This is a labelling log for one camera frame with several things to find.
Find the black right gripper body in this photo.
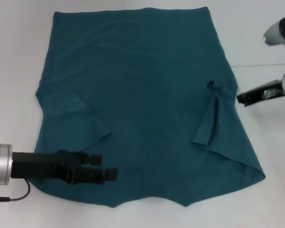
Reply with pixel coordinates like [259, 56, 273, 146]
[244, 79, 285, 107]

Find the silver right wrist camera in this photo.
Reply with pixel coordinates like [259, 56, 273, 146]
[263, 14, 285, 50]

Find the blue shirt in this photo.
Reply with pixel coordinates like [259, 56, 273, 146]
[28, 7, 266, 209]

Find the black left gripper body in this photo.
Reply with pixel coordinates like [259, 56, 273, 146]
[11, 149, 86, 185]

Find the brown left gripper cable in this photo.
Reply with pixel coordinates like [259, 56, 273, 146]
[0, 180, 31, 202]

